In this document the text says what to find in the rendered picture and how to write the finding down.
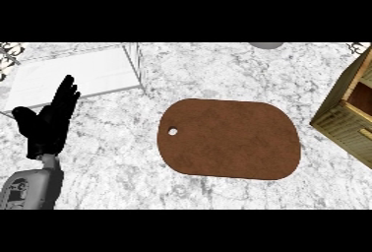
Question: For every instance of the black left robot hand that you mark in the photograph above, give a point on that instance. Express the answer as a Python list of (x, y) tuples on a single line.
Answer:
[(46, 124)]

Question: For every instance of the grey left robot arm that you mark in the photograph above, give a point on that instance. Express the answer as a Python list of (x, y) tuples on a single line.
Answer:
[(28, 188)]

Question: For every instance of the brown wooden cutting board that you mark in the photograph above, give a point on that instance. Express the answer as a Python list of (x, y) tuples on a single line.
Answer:
[(227, 139)]

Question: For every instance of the grey round object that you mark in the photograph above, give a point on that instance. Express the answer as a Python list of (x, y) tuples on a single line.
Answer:
[(266, 45)]

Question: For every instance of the wooden drawer front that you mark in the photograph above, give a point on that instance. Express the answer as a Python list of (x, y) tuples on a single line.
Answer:
[(344, 133)]

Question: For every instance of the wooden cabinet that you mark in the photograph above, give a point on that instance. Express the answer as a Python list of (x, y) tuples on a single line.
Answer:
[(351, 98)]

